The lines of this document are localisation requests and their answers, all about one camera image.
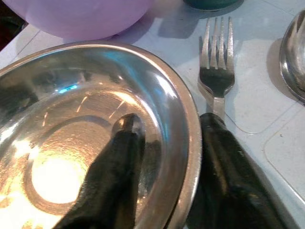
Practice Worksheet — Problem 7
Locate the stainless steel fork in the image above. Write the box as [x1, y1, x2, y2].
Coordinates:
[197, 16, 236, 122]

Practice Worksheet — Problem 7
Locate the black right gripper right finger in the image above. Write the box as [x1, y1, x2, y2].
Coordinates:
[185, 112, 286, 229]

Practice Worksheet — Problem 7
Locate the stainless steel spoon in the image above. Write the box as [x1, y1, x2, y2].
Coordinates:
[279, 10, 305, 104]

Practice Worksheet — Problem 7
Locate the purple plastic bowl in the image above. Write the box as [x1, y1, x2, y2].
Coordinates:
[4, 0, 153, 41]

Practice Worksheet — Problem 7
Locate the round stainless steel plate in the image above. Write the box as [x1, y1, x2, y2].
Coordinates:
[0, 42, 203, 229]

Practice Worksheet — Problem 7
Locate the teal green cup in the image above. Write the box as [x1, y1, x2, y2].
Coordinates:
[183, 0, 239, 10]

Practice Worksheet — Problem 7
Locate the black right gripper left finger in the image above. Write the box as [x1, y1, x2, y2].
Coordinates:
[51, 114, 146, 229]

